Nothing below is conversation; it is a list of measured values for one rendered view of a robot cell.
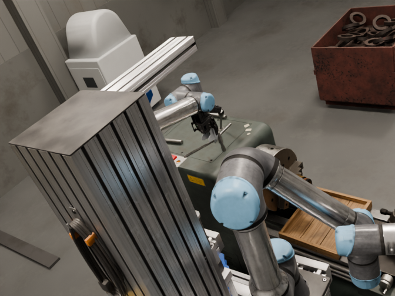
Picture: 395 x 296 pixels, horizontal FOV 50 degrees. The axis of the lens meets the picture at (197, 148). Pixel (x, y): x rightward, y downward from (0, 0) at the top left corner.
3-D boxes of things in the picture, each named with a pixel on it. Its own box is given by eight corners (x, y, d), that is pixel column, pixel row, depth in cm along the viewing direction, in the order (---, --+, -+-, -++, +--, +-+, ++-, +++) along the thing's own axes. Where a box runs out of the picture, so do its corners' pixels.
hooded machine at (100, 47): (131, 100, 623) (88, 4, 548) (163, 102, 583) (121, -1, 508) (96, 129, 580) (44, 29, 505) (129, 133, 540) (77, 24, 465)
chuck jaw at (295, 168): (278, 170, 211) (291, 156, 217) (280, 178, 213) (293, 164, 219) (298, 175, 203) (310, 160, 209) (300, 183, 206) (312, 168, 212)
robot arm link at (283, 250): (300, 259, 144) (293, 231, 137) (298, 293, 133) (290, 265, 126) (265, 260, 148) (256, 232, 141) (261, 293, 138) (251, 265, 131)
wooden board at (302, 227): (280, 238, 207) (278, 233, 205) (315, 191, 225) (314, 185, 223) (338, 260, 186) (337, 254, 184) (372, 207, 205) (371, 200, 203)
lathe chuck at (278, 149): (250, 217, 210) (244, 158, 198) (285, 190, 230) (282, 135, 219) (265, 222, 204) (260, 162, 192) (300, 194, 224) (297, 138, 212)
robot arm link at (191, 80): (175, 80, 184) (187, 70, 188) (183, 102, 189) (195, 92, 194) (188, 81, 179) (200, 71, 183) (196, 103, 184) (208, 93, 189)
